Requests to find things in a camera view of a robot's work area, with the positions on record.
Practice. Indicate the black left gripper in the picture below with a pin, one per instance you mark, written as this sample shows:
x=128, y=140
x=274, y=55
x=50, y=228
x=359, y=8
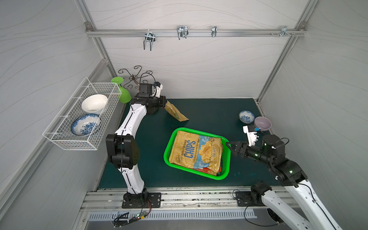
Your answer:
x=163, y=101

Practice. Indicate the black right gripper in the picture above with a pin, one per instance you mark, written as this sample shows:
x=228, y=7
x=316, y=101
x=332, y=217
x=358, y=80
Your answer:
x=240, y=148

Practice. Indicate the gold chips bag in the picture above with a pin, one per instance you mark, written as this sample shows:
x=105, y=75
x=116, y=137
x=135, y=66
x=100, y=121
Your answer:
x=174, y=112

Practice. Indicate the red white chips bag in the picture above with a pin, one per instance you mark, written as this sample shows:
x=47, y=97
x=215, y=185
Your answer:
x=211, y=172

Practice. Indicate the yellow blue chips bag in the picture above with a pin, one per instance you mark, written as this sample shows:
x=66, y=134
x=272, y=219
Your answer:
x=194, y=151

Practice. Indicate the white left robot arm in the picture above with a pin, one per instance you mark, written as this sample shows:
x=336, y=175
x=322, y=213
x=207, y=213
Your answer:
x=122, y=148

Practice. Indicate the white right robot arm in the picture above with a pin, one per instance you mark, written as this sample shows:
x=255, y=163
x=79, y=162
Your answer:
x=293, y=179

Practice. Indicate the green plastic basket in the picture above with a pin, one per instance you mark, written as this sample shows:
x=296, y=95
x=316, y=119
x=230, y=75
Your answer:
x=226, y=155

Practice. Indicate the blue floral ceramic bowl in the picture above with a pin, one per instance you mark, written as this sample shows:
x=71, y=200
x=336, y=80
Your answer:
x=246, y=117

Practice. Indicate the lilac ceramic bowl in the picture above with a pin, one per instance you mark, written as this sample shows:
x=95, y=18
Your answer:
x=263, y=123

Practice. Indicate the green plastic goblet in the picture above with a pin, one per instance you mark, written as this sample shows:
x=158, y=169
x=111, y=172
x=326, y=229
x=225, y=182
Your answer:
x=125, y=96

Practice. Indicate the brown metal scroll stand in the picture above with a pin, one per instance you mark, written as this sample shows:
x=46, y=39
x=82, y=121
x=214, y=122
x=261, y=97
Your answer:
x=134, y=80

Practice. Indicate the white bowl in rack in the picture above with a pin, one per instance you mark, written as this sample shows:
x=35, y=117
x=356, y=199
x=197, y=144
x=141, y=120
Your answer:
x=94, y=104

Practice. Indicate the metal double hook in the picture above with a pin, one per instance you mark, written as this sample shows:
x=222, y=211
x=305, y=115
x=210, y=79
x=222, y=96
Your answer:
x=149, y=39

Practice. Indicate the metal loop hook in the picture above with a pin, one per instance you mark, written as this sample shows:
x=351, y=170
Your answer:
x=182, y=32

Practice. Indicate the blue floral plate in rack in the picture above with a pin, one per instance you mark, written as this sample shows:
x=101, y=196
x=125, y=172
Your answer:
x=85, y=124

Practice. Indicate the small metal hook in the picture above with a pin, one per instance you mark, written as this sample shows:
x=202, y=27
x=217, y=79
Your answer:
x=214, y=31

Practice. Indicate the metal clamp hook right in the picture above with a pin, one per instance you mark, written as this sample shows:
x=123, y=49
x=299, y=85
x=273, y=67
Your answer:
x=283, y=33

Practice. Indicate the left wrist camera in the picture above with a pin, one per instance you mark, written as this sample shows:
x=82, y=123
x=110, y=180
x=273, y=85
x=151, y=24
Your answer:
x=157, y=88

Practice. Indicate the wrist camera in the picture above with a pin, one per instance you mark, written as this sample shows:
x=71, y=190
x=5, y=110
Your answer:
x=251, y=132
x=157, y=88

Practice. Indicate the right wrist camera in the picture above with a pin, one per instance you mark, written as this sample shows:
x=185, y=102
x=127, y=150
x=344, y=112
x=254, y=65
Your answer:
x=251, y=132

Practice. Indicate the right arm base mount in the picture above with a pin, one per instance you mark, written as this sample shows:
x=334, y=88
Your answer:
x=248, y=199

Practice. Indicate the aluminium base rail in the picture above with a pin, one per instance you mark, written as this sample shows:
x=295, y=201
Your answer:
x=175, y=203

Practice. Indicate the white wire wall basket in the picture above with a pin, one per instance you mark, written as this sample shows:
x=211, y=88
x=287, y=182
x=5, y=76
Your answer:
x=59, y=131

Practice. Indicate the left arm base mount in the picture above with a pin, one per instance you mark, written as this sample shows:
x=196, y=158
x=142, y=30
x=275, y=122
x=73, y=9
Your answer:
x=142, y=201

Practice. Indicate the aluminium top rail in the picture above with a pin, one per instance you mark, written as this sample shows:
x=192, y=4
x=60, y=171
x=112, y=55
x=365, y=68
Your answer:
x=166, y=33

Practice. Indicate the aluminium corner frame post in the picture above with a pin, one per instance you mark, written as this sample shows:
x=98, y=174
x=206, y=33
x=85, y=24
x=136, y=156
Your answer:
x=301, y=27

